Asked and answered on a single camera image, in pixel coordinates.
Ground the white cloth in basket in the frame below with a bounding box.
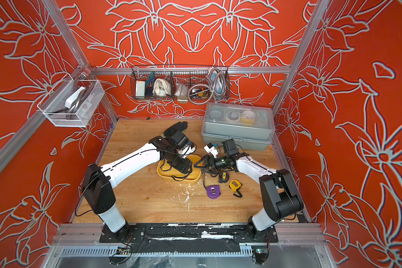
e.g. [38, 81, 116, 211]
[153, 79, 172, 97]

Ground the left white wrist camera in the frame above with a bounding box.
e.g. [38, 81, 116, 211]
[182, 141, 196, 155]

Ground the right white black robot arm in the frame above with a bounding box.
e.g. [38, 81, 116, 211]
[194, 139, 304, 237]

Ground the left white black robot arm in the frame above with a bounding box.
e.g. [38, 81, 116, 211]
[82, 131, 196, 242]

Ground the grey plastic lidded toolbox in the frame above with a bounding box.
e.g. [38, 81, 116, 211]
[201, 103, 275, 151]

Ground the small black yellow tape measure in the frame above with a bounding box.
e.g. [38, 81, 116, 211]
[218, 172, 230, 183]

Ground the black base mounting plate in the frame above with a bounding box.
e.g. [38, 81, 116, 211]
[99, 223, 279, 243]

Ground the yellow plastic storage tray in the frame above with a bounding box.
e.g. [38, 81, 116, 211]
[156, 160, 202, 183]

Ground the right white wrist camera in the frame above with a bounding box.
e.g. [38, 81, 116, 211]
[204, 143, 219, 158]

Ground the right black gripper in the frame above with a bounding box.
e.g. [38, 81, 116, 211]
[195, 155, 231, 175]

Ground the black green work glove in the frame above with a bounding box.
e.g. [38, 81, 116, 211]
[163, 121, 188, 137]

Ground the white wire side basket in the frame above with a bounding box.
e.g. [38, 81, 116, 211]
[38, 78, 105, 127]

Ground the coiled grey cable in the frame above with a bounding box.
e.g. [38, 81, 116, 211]
[188, 66, 227, 105]

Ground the purple tape measure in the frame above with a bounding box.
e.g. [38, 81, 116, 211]
[206, 185, 221, 199]

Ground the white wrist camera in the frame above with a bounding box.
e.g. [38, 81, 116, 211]
[204, 143, 219, 158]
[182, 141, 196, 155]

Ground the black wire wall basket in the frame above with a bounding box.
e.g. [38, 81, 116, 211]
[130, 65, 231, 105]

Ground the white adapter in side basket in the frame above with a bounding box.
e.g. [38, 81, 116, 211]
[65, 87, 86, 109]

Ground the white box in basket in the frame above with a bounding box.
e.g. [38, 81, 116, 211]
[135, 80, 146, 98]

